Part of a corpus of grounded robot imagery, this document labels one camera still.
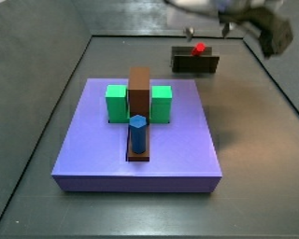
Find purple base board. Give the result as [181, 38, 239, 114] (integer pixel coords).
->
[52, 79, 222, 192]

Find red peg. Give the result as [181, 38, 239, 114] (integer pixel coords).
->
[191, 42, 206, 56]

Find green block right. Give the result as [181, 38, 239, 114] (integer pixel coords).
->
[151, 86, 174, 123]

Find blue hexagonal peg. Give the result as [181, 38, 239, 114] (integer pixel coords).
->
[130, 115, 147, 154]

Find brown upright block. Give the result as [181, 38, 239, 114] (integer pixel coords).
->
[127, 67, 150, 162]

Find black angled holder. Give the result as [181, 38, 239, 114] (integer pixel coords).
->
[171, 47, 219, 74]

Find green block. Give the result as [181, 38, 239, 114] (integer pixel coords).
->
[106, 85, 128, 123]
[151, 86, 174, 123]

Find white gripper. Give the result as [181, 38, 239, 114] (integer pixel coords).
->
[163, 0, 253, 42]

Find green block left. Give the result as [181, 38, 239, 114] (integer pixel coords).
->
[106, 85, 128, 123]

